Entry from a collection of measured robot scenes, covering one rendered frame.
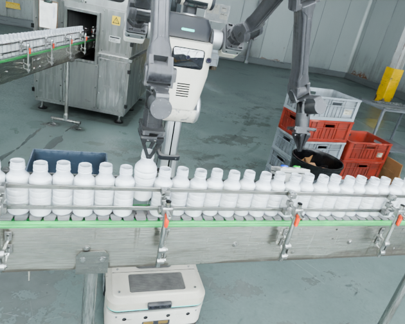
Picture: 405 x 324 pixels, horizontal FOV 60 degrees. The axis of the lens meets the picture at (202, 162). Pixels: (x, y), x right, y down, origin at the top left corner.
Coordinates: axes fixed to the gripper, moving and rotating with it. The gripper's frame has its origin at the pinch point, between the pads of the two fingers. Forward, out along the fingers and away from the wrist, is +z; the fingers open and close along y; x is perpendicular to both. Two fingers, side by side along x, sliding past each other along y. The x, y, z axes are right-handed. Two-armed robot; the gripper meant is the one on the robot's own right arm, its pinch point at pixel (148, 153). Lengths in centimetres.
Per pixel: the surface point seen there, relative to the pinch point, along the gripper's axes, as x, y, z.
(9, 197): -37.3, 2.2, 15.1
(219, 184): 24.3, 2.1, 8.6
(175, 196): 10.1, 2.3, 13.5
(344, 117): 219, -177, 30
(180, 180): 11.2, 1.8, 8.1
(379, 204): 94, 3, 15
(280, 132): 170, -202, 59
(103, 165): -12.5, -1.7, 5.6
